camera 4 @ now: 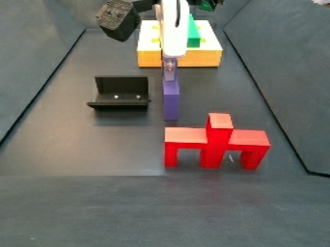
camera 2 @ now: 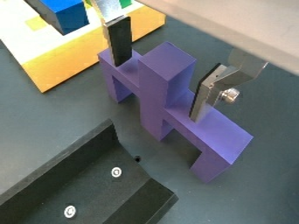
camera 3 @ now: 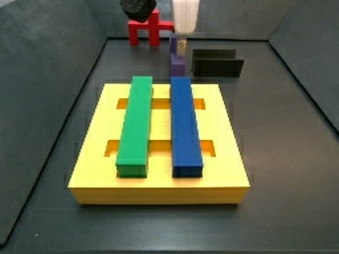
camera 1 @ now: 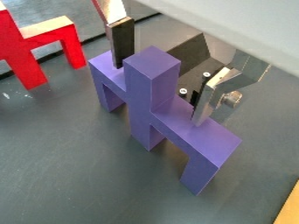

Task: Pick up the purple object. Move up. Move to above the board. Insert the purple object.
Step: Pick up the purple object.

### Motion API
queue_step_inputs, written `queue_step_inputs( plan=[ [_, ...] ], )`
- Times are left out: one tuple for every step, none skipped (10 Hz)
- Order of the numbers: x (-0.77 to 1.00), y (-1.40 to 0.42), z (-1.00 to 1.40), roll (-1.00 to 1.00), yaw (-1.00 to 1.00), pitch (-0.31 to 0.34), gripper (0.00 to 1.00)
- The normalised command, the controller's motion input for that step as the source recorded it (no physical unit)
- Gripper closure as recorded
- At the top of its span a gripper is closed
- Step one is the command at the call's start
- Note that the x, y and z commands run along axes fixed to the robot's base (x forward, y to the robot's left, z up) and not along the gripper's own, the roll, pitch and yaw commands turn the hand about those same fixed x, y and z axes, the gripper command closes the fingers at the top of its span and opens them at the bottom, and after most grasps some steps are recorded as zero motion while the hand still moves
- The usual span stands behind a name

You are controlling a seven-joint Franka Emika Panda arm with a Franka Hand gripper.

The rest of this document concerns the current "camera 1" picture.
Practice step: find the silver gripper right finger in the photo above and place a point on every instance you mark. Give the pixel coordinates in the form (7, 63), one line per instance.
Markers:
(221, 85)

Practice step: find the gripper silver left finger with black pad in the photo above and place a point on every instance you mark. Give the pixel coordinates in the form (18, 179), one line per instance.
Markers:
(120, 29)

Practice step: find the purple three-legged block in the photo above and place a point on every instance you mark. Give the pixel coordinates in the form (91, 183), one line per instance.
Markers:
(145, 85)

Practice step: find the yellow slotted board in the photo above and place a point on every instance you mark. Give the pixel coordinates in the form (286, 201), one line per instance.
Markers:
(289, 214)

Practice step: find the red three-legged block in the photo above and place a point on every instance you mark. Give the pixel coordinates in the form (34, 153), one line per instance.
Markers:
(19, 41)

